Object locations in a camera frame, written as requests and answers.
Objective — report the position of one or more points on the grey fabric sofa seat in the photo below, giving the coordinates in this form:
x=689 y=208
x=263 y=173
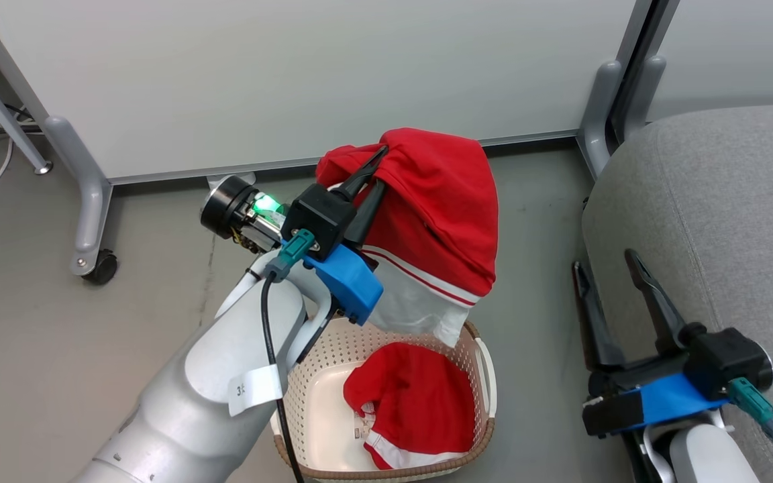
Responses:
x=729 y=221

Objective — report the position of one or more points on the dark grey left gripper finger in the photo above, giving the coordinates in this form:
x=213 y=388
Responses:
x=363 y=173
x=370 y=211

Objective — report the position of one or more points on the narrow white partition panel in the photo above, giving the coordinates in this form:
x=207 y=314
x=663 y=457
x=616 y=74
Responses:
x=735 y=54

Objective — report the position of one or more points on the red white-trimmed garment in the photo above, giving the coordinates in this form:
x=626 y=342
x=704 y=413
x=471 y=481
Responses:
x=440 y=201

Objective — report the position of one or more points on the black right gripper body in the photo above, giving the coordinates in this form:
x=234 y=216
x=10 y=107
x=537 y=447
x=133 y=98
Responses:
x=725 y=362

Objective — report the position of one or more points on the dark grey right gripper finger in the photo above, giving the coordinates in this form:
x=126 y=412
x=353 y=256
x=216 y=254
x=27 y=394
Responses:
x=658 y=305
x=596 y=322

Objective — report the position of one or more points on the grey partition foot with caster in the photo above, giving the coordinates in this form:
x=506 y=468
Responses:
x=94 y=201

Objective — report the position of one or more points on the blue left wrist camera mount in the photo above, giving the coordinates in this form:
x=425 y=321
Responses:
x=349 y=282

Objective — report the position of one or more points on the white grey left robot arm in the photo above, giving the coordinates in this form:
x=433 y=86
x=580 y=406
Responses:
x=225 y=376

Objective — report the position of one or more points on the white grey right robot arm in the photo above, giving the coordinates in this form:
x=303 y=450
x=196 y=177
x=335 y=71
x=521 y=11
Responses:
x=702 y=456

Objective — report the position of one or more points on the red white-striped garment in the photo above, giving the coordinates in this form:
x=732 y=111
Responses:
x=420 y=402

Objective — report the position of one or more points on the grey curved partition foot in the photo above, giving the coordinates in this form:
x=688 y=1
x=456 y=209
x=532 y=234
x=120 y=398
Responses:
x=643 y=94
x=598 y=114

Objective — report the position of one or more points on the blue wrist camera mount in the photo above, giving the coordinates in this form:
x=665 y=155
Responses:
x=349 y=282
x=668 y=401

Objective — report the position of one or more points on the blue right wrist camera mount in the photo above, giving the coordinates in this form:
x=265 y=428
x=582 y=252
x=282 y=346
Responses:
x=668 y=401

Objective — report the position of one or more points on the cream perforated laundry basket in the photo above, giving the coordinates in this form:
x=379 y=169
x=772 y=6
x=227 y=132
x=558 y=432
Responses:
x=319 y=409

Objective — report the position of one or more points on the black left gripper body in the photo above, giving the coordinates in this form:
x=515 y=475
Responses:
x=319 y=216

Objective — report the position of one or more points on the large white partition panel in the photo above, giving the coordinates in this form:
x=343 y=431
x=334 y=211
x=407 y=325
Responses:
x=292 y=74

